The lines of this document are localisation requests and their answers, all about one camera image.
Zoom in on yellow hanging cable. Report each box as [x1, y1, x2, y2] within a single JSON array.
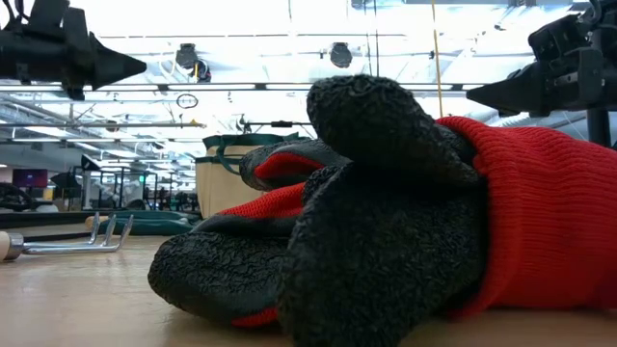
[[430, 0, 444, 120]]

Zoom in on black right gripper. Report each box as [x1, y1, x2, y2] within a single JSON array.
[[466, 45, 617, 119]]

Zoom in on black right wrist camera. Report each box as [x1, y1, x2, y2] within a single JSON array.
[[528, 13, 599, 62]]

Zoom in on black ceiling cable reel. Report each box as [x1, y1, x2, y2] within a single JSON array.
[[330, 41, 353, 68], [175, 42, 212, 83]]

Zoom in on red and black gardening glove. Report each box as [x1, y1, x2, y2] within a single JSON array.
[[148, 74, 617, 347]]

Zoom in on wooden handle hand rake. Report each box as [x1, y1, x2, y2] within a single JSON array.
[[0, 211, 135, 263]]

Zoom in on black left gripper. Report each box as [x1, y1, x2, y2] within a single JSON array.
[[0, 7, 148, 101]]

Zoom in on purple background screen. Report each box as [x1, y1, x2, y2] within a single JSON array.
[[12, 168, 49, 189]]

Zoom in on green pruning shears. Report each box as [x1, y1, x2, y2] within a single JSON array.
[[23, 210, 203, 242]]

